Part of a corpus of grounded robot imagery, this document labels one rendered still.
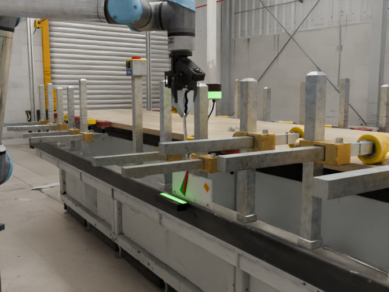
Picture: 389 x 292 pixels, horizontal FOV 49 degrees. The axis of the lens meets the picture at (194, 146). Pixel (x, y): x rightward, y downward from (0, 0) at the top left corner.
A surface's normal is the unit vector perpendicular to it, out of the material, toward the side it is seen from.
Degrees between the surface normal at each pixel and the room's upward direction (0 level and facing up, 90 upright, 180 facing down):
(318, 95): 90
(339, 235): 90
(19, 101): 90
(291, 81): 90
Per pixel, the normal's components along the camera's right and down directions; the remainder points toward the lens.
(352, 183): 0.54, 0.11
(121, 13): -0.18, 0.14
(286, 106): -0.79, 0.08
